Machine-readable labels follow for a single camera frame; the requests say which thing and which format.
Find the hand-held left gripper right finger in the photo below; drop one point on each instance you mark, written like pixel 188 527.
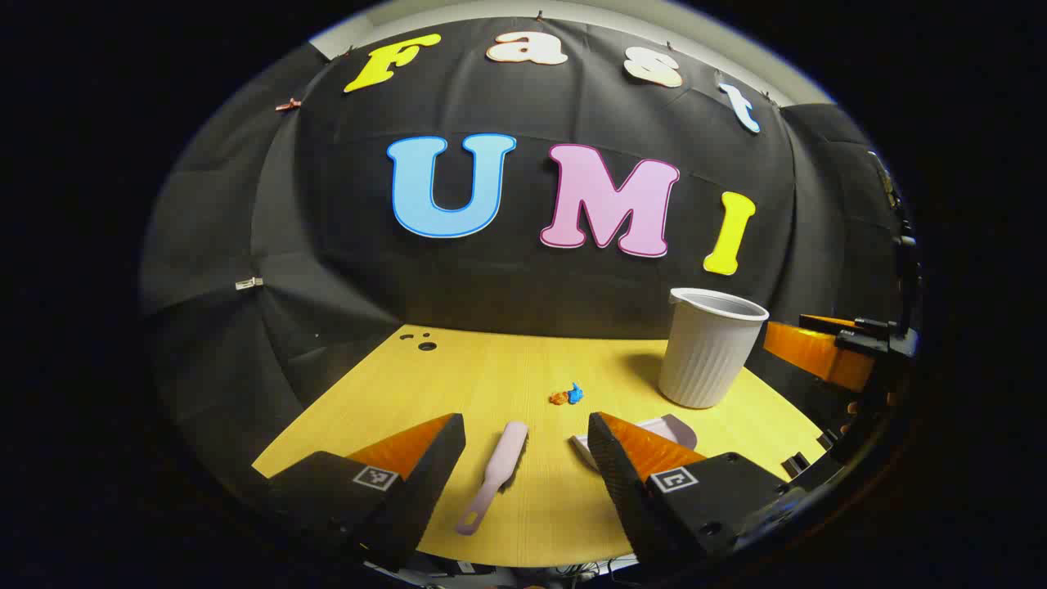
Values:
pixel 613 483

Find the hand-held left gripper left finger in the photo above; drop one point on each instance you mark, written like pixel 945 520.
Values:
pixel 433 466

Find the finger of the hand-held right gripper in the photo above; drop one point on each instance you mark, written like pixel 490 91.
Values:
pixel 851 327
pixel 810 352

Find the small pink broom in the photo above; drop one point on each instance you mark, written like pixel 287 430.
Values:
pixel 501 462

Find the pink dustpan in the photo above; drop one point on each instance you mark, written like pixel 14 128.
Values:
pixel 671 429

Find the blue paper scrap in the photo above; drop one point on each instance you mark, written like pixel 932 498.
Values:
pixel 575 394

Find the white ribbed garbage bin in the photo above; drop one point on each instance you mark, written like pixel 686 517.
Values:
pixel 707 352

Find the wooden desktop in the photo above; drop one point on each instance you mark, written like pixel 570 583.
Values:
pixel 523 368

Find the black backdrop cloth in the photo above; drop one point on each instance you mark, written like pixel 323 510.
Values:
pixel 491 278

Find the white cloth clip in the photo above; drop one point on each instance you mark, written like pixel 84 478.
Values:
pixel 248 283

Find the red cloth clip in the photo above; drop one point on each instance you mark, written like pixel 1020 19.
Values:
pixel 288 105

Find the black desk edge bracket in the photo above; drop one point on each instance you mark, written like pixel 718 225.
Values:
pixel 799 465
pixel 828 440

